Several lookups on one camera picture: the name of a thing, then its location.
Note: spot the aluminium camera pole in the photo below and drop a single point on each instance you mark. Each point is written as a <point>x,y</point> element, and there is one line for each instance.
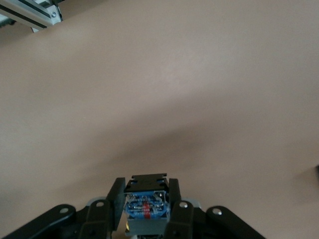
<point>30,13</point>

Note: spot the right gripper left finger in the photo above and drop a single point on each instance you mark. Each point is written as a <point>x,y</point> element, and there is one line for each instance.
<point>94,221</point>

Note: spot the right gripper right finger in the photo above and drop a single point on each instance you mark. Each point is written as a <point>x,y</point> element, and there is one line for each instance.
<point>182,221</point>

